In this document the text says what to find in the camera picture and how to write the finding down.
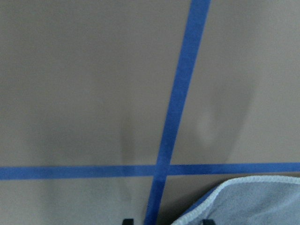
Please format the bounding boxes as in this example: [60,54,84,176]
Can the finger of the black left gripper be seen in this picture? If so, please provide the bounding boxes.
[202,219,213,225]
[122,218,134,225]

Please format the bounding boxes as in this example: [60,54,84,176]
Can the grey blue towel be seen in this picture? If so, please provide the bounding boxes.
[173,175,300,225]

